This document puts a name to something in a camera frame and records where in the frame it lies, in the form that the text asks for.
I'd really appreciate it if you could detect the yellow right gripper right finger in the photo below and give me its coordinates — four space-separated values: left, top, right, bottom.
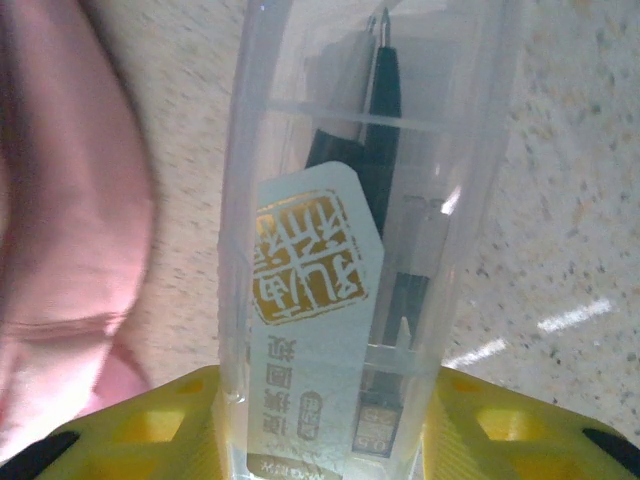
423 366 640 480

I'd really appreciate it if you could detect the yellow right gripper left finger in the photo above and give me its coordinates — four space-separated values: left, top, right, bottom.
0 364 227 480

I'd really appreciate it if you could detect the small lead refill case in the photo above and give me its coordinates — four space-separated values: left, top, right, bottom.
356 388 402 460

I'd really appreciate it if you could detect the white gold-printed label card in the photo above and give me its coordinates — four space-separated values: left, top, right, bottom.
246 161 387 480

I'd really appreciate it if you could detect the pink backpack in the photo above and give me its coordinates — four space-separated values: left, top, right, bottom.
0 0 155 462

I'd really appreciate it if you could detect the black drawing compass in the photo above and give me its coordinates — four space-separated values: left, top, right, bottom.
303 4 432 352

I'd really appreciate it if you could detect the clear plastic compass box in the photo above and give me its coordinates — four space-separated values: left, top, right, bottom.
218 0 522 480

